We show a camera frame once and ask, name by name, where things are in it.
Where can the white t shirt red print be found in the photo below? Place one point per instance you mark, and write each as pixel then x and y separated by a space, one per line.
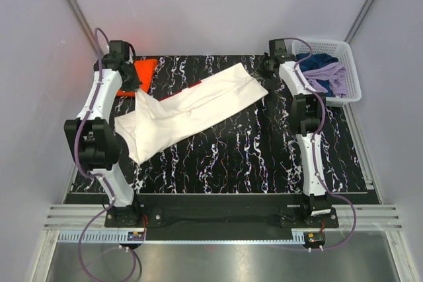
pixel 155 125

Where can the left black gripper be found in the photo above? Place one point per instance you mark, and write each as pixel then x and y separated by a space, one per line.
pixel 135 84

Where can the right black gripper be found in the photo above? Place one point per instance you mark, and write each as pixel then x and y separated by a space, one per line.
pixel 265 57

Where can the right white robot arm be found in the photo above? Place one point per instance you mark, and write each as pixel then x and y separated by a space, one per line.
pixel 306 120

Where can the folded orange t shirt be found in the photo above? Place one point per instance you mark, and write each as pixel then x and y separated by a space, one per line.
pixel 145 70

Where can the lilac t shirt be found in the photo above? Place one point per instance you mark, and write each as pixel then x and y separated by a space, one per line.
pixel 330 79

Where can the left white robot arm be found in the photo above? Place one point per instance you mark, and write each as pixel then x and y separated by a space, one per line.
pixel 92 142

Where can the dark blue t shirt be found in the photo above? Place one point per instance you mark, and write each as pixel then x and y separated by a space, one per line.
pixel 315 61

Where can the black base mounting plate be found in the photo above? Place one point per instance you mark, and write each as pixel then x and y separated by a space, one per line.
pixel 237 213

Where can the slotted cable duct rail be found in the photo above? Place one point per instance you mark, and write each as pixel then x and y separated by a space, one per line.
pixel 132 237

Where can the white plastic laundry basket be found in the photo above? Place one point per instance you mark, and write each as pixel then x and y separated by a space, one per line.
pixel 340 50

